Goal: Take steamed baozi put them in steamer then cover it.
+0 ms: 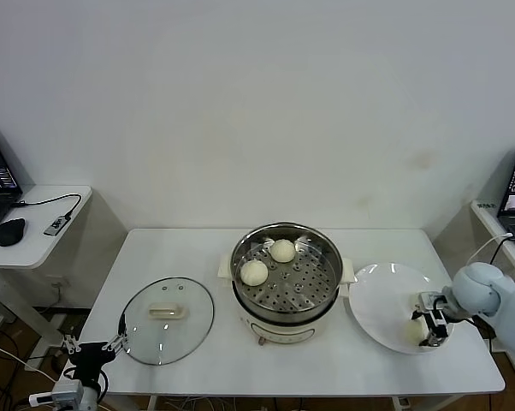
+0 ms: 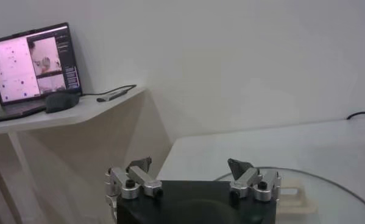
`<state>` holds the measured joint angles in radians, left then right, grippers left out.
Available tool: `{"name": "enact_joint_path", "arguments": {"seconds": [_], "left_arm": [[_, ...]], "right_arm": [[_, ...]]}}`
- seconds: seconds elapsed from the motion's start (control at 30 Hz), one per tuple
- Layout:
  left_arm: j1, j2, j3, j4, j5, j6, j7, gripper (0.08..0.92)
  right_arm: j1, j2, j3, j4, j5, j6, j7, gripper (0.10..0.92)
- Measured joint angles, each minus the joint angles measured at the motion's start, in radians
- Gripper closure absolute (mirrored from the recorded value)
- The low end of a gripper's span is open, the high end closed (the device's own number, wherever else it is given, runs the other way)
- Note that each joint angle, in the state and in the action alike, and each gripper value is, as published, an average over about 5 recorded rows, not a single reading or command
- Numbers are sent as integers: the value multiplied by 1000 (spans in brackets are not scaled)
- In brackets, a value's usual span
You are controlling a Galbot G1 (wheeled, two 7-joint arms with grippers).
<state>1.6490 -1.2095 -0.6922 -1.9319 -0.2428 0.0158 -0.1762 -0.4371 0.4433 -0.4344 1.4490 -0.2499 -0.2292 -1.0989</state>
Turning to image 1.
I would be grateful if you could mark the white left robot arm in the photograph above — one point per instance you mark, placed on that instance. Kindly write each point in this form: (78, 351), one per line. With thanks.
(90, 400)

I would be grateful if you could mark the white steamed baozi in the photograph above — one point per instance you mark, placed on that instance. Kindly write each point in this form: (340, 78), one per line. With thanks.
(282, 250)
(253, 272)
(413, 330)

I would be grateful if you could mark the steel steamer basket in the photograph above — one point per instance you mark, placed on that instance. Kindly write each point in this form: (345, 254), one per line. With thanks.
(309, 282)

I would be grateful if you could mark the black computer mouse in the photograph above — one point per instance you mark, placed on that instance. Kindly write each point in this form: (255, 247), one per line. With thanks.
(10, 231)

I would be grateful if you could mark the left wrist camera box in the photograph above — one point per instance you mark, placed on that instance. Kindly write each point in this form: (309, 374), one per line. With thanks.
(67, 391)

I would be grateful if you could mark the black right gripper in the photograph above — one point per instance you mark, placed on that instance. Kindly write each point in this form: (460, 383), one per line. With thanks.
(438, 324)

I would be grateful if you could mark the white round plate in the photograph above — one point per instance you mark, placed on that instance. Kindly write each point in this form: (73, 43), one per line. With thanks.
(381, 299)

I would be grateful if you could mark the white side table with mouse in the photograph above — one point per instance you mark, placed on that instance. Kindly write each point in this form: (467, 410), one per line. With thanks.
(48, 252)

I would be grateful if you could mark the white side table with label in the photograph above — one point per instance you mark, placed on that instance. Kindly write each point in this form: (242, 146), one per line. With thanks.
(488, 222)

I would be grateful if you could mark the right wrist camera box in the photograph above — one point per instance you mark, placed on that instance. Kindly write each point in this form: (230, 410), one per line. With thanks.
(428, 301)

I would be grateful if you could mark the grey usb hub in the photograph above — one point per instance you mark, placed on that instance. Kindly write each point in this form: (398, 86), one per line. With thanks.
(55, 224)

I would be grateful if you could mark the glass pot lid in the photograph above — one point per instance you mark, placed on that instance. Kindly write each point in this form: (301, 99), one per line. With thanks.
(193, 308)

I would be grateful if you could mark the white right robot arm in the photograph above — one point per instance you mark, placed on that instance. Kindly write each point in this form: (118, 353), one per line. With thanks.
(475, 287)

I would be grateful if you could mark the cream electric cooker base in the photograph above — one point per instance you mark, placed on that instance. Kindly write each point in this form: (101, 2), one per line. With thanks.
(283, 334)

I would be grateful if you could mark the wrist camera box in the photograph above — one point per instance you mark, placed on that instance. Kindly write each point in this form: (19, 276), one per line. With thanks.
(67, 391)
(428, 301)

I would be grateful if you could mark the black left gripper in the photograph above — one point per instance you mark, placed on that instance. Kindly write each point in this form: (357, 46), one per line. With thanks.
(90, 357)

